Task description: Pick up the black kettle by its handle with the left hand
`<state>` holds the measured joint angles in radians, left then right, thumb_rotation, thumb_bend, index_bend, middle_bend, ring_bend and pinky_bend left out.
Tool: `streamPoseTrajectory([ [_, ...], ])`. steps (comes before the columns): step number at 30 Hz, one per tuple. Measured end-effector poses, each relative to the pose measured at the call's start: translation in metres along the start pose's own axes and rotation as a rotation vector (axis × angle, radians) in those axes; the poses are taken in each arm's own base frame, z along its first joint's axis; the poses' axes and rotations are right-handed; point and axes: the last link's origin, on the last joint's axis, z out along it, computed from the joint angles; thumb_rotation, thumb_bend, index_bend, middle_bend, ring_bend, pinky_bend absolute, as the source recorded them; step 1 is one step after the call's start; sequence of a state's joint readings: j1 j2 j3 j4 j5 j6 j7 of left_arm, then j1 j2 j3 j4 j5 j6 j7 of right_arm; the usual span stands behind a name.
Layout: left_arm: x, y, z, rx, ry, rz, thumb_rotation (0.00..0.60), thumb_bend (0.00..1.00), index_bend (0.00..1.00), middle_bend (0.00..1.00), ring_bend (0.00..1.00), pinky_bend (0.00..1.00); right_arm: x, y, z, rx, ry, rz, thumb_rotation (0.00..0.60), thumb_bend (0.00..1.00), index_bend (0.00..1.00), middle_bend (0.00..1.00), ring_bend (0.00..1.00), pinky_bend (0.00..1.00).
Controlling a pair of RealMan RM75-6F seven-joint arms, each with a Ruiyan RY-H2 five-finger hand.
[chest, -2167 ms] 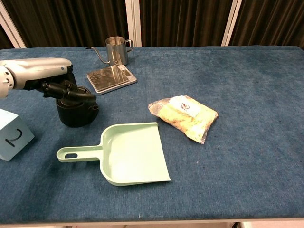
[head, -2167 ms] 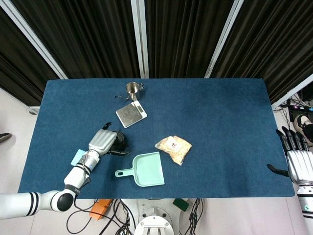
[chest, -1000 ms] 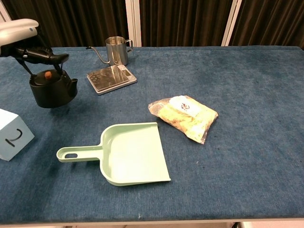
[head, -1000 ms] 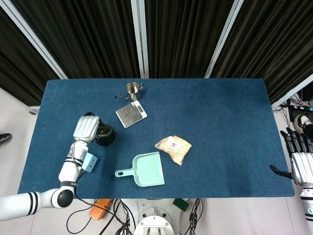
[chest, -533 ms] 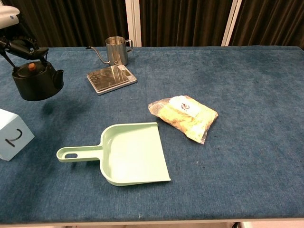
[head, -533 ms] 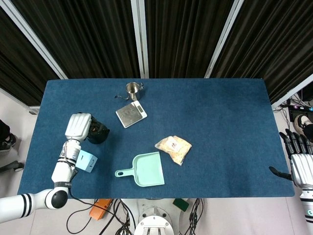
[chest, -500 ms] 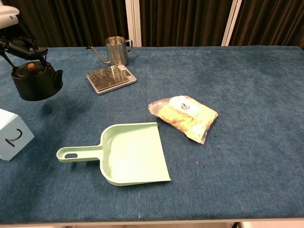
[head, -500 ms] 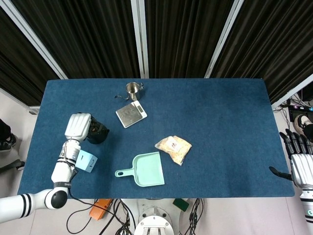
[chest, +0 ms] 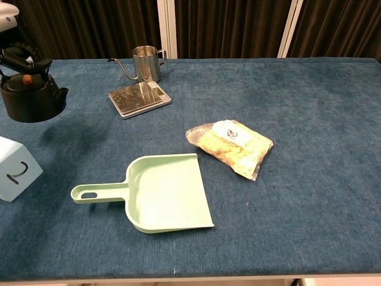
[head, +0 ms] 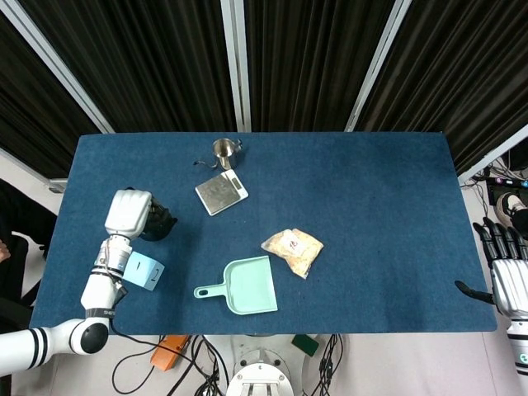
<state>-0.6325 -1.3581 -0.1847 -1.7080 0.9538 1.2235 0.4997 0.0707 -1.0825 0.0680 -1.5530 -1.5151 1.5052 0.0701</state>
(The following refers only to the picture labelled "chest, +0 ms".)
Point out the light blue foam cube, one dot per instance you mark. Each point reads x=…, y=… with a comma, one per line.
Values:
x=16, y=167

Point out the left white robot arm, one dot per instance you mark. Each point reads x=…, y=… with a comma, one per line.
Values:
x=7, y=13

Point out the mint green plastic dustpan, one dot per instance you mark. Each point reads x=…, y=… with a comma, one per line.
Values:
x=169, y=193

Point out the silver digital kitchen scale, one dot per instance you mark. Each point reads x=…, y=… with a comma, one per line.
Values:
x=138, y=99

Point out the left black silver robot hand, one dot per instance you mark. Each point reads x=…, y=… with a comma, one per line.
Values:
x=21, y=61

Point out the white metal frame post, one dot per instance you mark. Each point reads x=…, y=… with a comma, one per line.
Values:
x=167, y=26
x=290, y=29

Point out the clear bag of yellow snacks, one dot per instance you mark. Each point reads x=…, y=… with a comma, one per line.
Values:
x=232, y=146

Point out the steel gooseneck pour-over kettle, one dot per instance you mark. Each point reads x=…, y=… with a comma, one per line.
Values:
x=146, y=67

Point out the black cast iron teapot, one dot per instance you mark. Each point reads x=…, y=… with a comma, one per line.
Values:
x=29, y=101

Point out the dark pleated curtain panel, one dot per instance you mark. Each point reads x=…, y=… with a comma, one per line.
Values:
x=89, y=26
x=342, y=26
x=229, y=26

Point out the blue felt table cloth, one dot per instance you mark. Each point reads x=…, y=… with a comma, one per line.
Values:
x=297, y=178

